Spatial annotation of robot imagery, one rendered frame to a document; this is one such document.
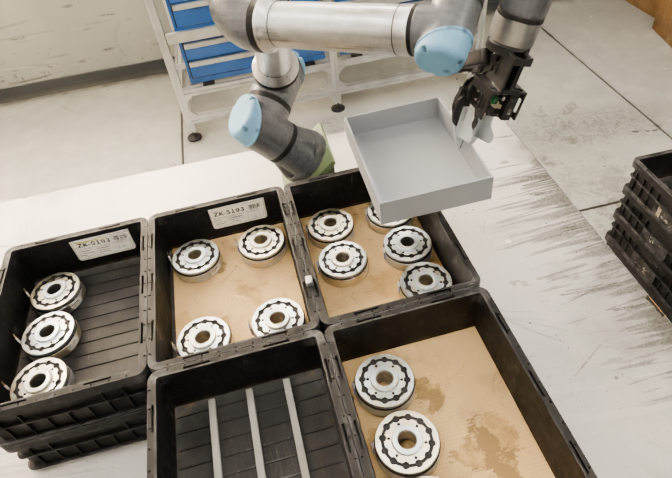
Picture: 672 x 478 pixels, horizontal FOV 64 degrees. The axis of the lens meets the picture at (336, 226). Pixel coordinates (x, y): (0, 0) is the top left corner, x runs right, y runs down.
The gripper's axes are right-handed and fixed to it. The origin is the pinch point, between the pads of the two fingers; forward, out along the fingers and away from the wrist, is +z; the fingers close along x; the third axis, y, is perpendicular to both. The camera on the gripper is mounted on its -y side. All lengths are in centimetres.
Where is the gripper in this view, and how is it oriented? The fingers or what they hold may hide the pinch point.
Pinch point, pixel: (462, 140)
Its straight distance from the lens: 105.5
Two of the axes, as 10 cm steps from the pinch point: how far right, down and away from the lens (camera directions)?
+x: 9.4, -0.5, 3.3
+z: -1.9, 7.5, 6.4
